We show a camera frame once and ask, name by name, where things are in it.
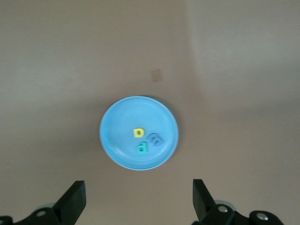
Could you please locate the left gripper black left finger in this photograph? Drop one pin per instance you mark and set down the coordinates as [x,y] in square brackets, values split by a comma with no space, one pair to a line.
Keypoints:
[70,204]

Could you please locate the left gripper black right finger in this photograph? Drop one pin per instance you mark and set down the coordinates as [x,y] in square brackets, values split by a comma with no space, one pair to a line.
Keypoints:
[204,204]

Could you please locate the blue letter m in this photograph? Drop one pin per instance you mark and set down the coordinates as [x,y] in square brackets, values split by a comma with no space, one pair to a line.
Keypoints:
[156,140]

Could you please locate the teal letter p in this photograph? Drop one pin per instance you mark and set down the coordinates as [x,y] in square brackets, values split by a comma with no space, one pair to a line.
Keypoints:
[145,147]

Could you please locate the yellow letter d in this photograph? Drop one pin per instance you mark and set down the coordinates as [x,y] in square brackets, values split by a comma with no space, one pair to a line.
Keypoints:
[134,134]

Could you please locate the blue plate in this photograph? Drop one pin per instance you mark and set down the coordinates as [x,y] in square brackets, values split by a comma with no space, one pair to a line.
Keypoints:
[122,117]

